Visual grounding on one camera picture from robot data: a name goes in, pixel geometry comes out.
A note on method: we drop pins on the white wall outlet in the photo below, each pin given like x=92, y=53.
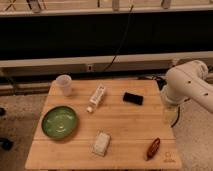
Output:
x=90, y=67

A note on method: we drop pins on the white small bottle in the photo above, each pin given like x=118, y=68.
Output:
x=96, y=98

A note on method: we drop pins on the brown red oblong object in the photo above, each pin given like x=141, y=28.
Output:
x=153, y=148

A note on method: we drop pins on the black rectangular block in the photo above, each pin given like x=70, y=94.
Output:
x=132, y=98

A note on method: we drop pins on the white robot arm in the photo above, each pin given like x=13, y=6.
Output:
x=186, y=81

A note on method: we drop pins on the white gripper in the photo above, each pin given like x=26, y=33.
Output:
x=169, y=112

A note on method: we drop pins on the wooden folding table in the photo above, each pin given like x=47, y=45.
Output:
x=132, y=128

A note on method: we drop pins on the green ceramic bowl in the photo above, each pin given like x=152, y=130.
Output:
x=59, y=122

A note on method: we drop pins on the clear plastic cup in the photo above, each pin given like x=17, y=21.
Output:
x=64, y=83

